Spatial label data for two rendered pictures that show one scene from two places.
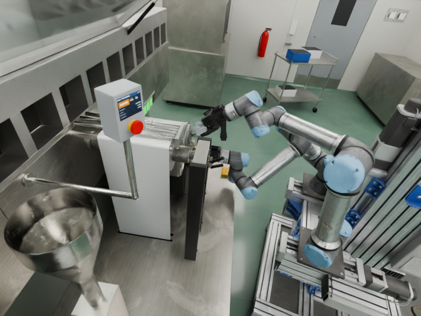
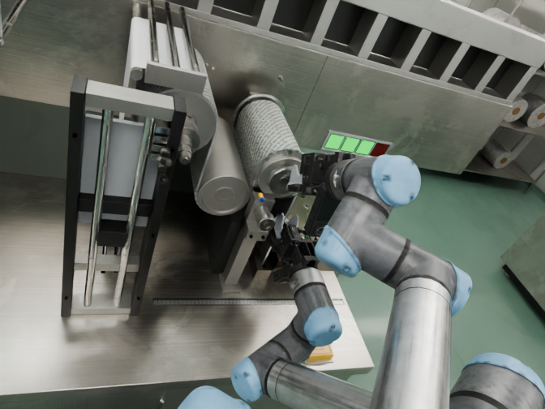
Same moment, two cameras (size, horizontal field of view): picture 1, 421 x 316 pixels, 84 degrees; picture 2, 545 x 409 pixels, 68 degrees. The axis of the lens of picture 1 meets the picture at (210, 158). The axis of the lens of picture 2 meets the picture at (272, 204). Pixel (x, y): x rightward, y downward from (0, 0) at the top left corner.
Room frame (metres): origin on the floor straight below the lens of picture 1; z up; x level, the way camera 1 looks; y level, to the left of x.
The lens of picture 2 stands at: (0.54, -0.55, 1.74)
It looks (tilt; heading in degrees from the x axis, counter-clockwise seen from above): 36 degrees down; 58
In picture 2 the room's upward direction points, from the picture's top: 24 degrees clockwise
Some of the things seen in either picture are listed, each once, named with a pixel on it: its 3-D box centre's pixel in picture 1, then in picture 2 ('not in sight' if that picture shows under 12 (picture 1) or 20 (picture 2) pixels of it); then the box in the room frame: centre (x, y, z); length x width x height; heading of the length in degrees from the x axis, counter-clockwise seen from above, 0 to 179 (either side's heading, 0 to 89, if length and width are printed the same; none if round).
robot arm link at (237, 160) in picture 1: (238, 159); (317, 315); (1.00, -0.15, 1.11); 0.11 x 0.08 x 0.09; 88
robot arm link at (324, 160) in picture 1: (329, 167); not in sight; (1.19, -0.76, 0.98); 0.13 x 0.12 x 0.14; 28
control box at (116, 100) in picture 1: (124, 111); not in sight; (0.40, 0.18, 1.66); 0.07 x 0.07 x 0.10; 64
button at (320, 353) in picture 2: (227, 172); (315, 345); (1.10, -0.11, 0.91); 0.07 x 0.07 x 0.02; 88
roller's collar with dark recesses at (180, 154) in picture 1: (181, 153); (181, 133); (0.70, 0.11, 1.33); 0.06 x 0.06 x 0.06; 88
